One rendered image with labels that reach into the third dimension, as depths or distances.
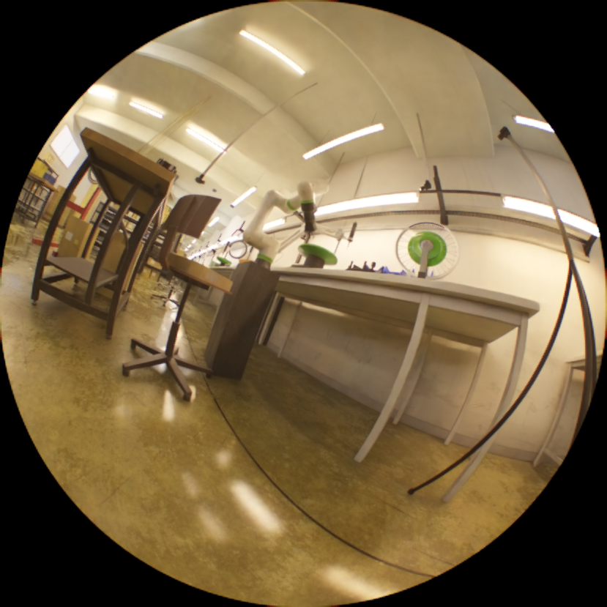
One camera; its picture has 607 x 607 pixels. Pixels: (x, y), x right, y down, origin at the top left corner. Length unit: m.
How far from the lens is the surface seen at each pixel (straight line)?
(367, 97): 3.84
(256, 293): 1.19
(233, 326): 1.18
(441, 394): 1.75
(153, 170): 1.07
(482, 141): 3.55
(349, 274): 1.01
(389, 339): 1.81
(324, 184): 1.20
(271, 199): 1.45
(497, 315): 0.91
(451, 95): 3.25
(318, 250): 1.22
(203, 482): 0.64
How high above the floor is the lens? 0.55
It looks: 6 degrees up
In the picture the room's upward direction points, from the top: 21 degrees clockwise
